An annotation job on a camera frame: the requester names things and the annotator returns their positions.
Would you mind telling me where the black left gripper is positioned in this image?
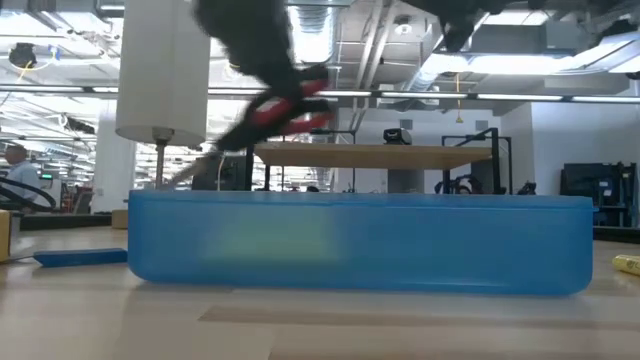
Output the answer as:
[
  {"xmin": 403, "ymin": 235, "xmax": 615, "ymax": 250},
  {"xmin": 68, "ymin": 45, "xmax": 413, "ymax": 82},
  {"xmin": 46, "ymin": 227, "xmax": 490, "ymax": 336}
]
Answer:
[{"xmin": 192, "ymin": 0, "xmax": 333, "ymax": 116}]

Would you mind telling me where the green sticky note pad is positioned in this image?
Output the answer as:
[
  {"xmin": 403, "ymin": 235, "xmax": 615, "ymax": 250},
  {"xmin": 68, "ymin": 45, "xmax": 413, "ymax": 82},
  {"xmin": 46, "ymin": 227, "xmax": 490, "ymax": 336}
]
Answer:
[{"xmin": 202, "ymin": 219, "xmax": 344, "ymax": 264}]

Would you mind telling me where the blue translucent plastic pencil case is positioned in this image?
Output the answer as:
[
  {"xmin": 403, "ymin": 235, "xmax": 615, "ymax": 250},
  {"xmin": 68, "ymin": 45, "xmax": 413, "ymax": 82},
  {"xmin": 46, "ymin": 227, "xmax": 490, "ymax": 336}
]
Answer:
[{"xmin": 127, "ymin": 189, "xmax": 599, "ymax": 297}]

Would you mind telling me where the blue rectangular eraser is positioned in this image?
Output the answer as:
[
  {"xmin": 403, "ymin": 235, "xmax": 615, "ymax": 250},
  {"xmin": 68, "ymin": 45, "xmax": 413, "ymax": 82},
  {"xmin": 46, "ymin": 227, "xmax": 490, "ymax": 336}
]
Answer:
[{"xmin": 33, "ymin": 247, "xmax": 129, "ymax": 268}]

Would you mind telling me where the yellow highlighter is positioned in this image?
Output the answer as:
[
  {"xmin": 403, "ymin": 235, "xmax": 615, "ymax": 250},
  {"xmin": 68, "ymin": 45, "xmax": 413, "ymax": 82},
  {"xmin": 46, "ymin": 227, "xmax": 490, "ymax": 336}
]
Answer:
[{"xmin": 611, "ymin": 253, "xmax": 640, "ymax": 277}]

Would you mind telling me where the wooden shelf with black legs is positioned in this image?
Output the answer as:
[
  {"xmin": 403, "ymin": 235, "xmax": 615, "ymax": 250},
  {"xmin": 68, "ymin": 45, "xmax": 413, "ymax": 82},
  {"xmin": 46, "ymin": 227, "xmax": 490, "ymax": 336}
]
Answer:
[{"xmin": 243, "ymin": 126, "xmax": 514, "ymax": 196}]

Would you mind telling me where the black rectangular device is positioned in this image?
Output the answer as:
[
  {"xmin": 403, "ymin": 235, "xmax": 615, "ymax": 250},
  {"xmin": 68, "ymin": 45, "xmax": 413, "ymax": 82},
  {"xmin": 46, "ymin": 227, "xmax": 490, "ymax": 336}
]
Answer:
[{"xmin": 382, "ymin": 127, "xmax": 414, "ymax": 147}]

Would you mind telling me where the white shade table lamp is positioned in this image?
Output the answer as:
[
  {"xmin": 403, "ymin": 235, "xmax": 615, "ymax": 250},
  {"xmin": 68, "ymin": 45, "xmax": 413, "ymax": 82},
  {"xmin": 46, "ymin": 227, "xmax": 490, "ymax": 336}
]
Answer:
[{"xmin": 110, "ymin": 0, "xmax": 212, "ymax": 230}]

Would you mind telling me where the black equipment rack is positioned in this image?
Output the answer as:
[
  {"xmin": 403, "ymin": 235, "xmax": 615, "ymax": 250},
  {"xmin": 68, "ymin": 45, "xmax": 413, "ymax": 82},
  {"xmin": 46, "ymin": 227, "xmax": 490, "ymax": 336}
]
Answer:
[{"xmin": 559, "ymin": 161, "xmax": 639, "ymax": 229}]

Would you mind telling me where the black round ceiling device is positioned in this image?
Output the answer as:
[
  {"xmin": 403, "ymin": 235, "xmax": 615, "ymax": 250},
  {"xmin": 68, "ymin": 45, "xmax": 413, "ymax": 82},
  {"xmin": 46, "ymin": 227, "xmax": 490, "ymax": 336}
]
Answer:
[{"xmin": 8, "ymin": 42, "xmax": 38, "ymax": 70}]

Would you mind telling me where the person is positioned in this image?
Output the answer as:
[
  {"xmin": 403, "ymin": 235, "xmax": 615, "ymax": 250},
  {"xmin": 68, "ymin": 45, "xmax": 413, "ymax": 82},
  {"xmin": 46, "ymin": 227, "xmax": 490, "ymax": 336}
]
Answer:
[{"xmin": 0, "ymin": 144, "xmax": 42, "ymax": 204}]

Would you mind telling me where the silver ceiling air duct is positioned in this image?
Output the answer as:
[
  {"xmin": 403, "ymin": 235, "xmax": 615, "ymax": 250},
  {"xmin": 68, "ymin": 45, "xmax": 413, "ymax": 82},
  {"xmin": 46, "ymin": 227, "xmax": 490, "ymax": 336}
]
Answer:
[{"xmin": 288, "ymin": 0, "xmax": 341, "ymax": 66}]

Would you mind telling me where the yellow hanging cord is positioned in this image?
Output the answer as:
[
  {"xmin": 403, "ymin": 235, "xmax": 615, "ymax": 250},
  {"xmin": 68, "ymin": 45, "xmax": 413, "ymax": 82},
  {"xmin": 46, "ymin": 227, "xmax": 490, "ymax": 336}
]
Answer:
[{"xmin": 453, "ymin": 72, "xmax": 464, "ymax": 125}]

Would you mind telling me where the black aluminium mounting frame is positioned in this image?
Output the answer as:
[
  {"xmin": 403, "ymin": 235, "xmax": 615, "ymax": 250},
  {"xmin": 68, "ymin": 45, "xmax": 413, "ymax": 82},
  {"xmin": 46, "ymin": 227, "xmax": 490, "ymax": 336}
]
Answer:
[
  {"xmin": 19, "ymin": 213, "xmax": 112, "ymax": 232},
  {"xmin": 592, "ymin": 225, "xmax": 640, "ymax": 245}
]

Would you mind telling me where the black curved cable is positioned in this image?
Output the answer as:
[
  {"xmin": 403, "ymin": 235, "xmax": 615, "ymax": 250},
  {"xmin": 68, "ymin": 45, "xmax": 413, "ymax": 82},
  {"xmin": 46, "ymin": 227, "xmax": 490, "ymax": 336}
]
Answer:
[{"xmin": 0, "ymin": 177, "xmax": 57, "ymax": 211}]

